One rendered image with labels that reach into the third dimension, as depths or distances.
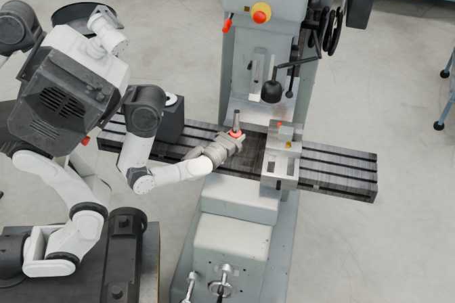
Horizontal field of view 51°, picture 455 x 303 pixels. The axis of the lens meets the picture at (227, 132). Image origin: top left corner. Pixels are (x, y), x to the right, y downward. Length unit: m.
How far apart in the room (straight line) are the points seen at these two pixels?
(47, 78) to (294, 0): 0.72
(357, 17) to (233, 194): 0.87
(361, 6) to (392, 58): 2.88
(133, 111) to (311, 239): 1.90
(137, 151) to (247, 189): 0.69
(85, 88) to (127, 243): 1.09
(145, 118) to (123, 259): 0.96
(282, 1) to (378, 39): 3.61
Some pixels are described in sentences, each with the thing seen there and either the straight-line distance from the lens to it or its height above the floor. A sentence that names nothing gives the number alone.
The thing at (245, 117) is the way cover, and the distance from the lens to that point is 2.34.
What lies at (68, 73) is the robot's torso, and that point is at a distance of 1.35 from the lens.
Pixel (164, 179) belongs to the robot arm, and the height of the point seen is 1.20.
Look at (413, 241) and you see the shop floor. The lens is 3.27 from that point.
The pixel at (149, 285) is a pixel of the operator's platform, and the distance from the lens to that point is 2.37.
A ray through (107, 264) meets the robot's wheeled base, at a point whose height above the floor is 0.59.
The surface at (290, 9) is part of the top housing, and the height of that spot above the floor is 1.78.
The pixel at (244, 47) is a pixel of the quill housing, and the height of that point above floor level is 1.54.
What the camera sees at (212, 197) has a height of 0.88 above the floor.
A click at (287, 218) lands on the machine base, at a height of 0.20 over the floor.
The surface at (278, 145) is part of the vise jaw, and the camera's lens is 2.01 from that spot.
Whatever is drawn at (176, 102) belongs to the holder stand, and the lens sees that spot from 2.06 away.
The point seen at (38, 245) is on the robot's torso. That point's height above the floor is 0.71.
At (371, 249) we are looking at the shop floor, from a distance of 3.13.
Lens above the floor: 2.47
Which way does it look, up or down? 43 degrees down
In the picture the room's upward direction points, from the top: 4 degrees clockwise
